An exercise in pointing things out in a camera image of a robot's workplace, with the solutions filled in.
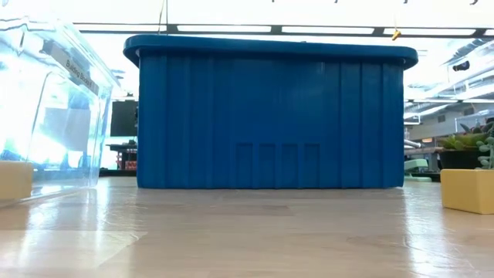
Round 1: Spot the large blue plastic bin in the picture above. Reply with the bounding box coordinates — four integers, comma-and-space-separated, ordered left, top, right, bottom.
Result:
123, 33, 419, 190

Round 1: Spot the clear plastic block container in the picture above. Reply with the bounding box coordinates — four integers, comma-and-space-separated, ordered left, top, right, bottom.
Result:
0, 15, 120, 209

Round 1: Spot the potted succulent plant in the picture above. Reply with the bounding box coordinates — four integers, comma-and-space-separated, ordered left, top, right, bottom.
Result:
438, 121, 494, 171

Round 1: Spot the yellow block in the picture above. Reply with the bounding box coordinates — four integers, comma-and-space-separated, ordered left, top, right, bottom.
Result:
440, 168, 494, 215
0, 161, 34, 201

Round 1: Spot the dark background table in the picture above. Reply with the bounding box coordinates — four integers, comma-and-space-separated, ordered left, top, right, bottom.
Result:
107, 141, 138, 171

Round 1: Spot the black monitor screen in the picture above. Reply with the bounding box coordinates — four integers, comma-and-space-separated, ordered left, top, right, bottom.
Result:
110, 100, 139, 137

